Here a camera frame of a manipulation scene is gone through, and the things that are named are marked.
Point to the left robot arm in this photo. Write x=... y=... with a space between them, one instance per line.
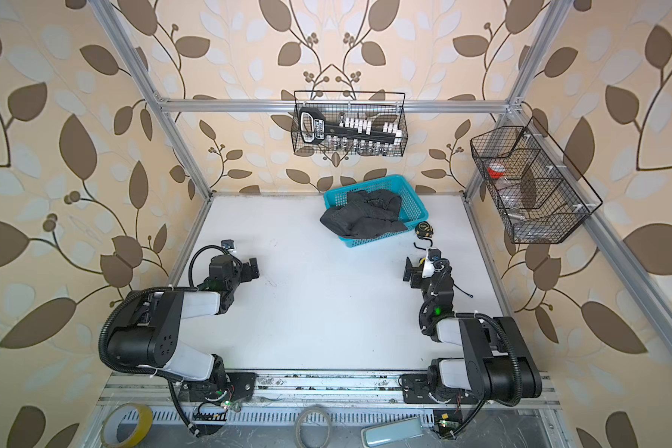
x=141 y=336

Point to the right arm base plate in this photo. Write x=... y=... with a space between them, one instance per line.
x=417 y=388

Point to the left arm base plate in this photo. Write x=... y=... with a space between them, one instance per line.
x=220 y=387

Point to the back wire basket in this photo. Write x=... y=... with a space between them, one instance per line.
x=379 y=106

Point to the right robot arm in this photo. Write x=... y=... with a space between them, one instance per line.
x=496 y=365

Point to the teal plastic basket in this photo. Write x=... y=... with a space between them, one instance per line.
x=412 y=212

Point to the right wire basket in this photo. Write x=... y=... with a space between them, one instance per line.
x=541 y=199

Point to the black metal hook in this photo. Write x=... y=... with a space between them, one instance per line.
x=424 y=243

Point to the dark grey trousers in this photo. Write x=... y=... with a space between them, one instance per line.
x=366 y=215

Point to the yellow tape roll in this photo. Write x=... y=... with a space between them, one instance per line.
x=126 y=426

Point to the black white tool set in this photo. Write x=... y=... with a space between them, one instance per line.
x=314 y=128

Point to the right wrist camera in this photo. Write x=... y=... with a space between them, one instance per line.
x=429 y=262

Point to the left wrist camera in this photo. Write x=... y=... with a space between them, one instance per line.
x=228 y=245

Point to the red white small item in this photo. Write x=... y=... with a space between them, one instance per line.
x=496 y=170

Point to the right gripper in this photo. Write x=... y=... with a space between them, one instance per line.
x=420 y=273

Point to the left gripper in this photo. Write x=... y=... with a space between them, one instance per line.
x=245 y=269

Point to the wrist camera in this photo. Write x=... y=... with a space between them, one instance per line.
x=228 y=245
x=429 y=262

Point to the black tape measure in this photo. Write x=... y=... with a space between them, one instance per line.
x=424 y=229

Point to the aluminium front rail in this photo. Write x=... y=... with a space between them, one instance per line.
x=301 y=388

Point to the wire basket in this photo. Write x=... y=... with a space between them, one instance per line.
x=379 y=106
x=541 y=199

